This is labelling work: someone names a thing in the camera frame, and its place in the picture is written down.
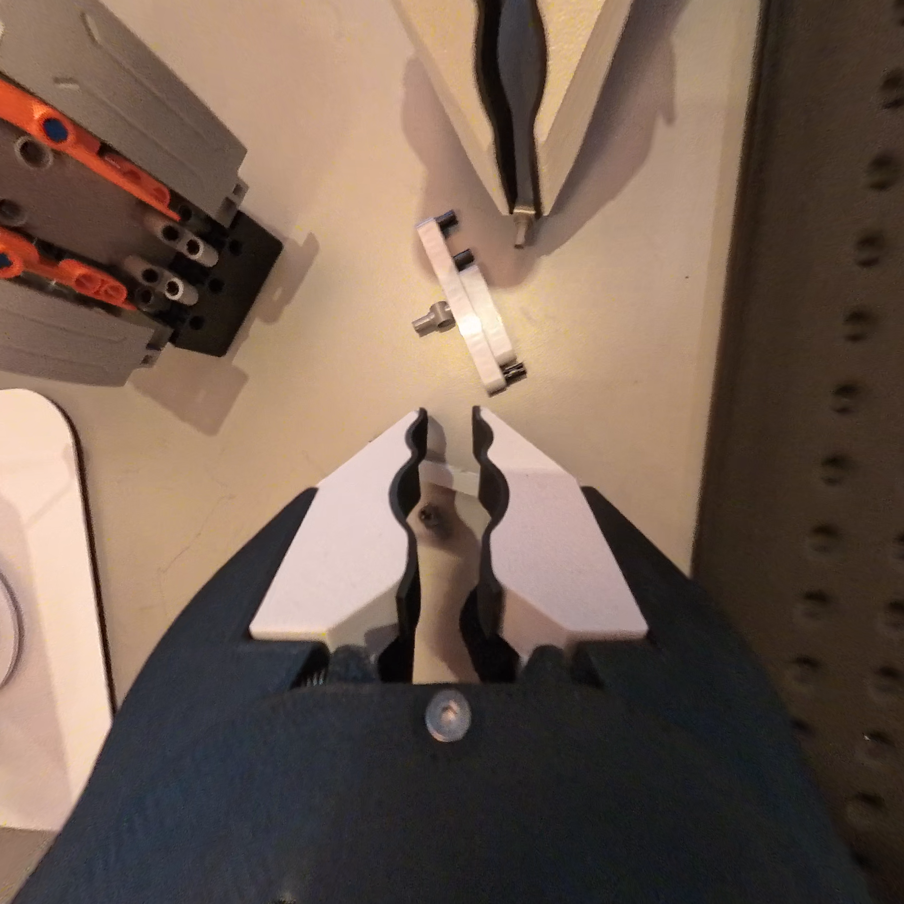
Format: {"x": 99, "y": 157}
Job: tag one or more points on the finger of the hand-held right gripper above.
{"x": 579, "y": 70}
{"x": 452, "y": 56}

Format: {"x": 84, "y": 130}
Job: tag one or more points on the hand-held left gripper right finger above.
{"x": 565, "y": 565}

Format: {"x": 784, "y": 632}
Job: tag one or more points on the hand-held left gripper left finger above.
{"x": 332, "y": 565}

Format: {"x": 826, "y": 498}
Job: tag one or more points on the long grey beam with pins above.
{"x": 441, "y": 261}

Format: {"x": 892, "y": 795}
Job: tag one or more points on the short grey beam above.
{"x": 491, "y": 318}

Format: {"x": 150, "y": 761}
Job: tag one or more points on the grey orange toy model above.
{"x": 106, "y": 212}

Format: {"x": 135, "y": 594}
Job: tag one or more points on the long plain grey beam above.
{"x": 452, "y": 474}

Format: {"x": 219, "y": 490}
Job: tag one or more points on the black perforated mat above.
{"x": 812, "y": 424}

